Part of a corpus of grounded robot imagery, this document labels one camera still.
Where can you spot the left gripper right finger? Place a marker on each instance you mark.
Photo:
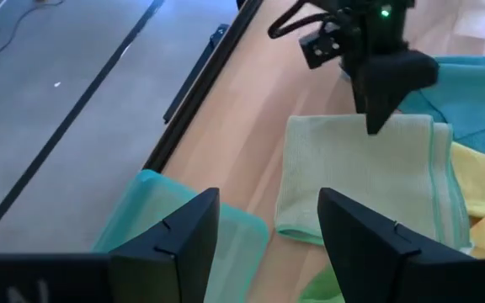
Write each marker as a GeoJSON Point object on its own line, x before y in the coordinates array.
{"type": "Point", "coordinates": [377, 261]}

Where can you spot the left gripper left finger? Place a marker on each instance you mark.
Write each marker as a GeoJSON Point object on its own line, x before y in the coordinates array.
{"type": "Point", "coordinates": [171, 261]}

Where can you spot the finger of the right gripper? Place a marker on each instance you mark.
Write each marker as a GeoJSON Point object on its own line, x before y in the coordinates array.
{"type": "Point", "coordinates": [390, 80]}

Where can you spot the teal microfiber towel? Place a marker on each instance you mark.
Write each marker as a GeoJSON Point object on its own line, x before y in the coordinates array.
{"type": "Point", "coordinates": [478, 97]}

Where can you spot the pale green teal-hemmed towel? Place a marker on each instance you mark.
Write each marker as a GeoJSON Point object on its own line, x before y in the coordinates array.
{"type": "Point", "coordinates": [352, 168]}

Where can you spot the green microfiber towel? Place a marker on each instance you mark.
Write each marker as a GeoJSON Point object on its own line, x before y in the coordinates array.
{"type": "Point", "coordinates": [322, 288]}

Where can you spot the translucent teal plastic bin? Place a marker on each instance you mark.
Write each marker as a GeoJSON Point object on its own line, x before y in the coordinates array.
{"type": "Point", "coordinates": [238, 244]}

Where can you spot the black flat bar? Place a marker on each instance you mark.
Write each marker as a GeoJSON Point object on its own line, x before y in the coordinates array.
{"type": "Point", "coordinates": [196, 71]}

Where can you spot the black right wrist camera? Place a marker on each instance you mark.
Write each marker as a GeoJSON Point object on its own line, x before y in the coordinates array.
{"type": "Point", "coordinates": [320, 44]}

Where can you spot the black aluminium table frame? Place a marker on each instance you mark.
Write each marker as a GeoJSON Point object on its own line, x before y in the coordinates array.
{"type": "Point", "coordinates": [200, 92]}

